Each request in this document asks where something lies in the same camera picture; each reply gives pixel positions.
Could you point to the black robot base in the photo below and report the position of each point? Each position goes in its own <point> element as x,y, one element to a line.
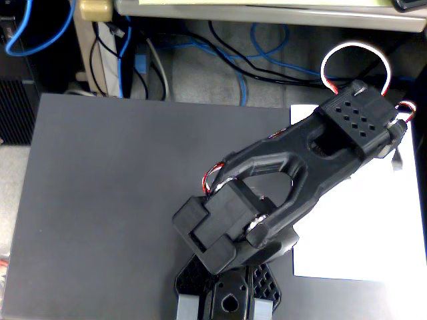
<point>233,300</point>

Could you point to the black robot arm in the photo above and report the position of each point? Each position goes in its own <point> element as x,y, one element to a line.
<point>333,166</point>

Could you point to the white paper sheet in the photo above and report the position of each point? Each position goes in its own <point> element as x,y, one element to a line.
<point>367,233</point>

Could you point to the black device on desk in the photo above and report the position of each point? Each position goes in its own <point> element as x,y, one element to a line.
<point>410,4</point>

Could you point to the grey desk edge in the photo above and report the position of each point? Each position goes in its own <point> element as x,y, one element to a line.
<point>267,15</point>

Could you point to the grey table clamp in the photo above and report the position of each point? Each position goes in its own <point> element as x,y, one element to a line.
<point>264,310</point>
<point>187,308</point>

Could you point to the small blue box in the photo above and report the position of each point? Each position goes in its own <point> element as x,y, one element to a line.
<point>140,65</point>

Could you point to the beige desk leg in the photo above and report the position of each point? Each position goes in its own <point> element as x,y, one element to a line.
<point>106,66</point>

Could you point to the beige leg cap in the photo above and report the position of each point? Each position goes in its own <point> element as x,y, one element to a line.
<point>95,10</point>

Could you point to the black computer tower grille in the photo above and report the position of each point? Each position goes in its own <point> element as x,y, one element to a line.
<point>15,113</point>

